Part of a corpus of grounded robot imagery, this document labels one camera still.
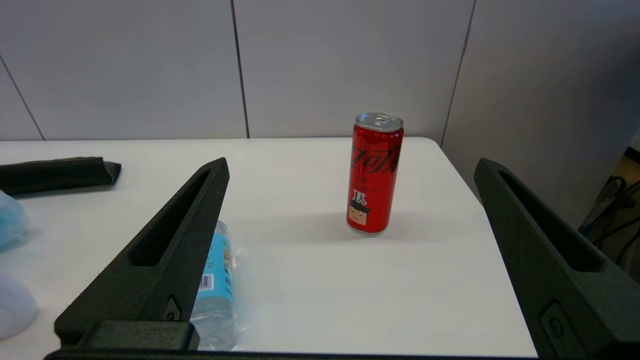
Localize black glasses case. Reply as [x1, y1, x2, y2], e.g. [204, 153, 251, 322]
[0, 156, 123, 197]

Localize black floor cables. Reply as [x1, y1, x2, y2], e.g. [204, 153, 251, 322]
[578, 174, 640, 267]

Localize light blue bath loofah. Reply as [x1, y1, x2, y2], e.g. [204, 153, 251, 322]
[0, 190, 30, 252]

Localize white bottle with clear cap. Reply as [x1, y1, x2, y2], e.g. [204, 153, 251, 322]
[0, 269, 39, 342]

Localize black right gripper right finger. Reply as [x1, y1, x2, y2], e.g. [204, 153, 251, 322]
[473, 157, 640, 360]

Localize water bottle with blue label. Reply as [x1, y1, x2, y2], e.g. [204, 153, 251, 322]
[189, 220, 240, 352]

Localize red cola can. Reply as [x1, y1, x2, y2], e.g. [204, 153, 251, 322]
[346, 111, 405, 235]

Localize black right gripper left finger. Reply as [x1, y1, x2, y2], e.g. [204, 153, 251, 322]
[53, 157, 231, 351]

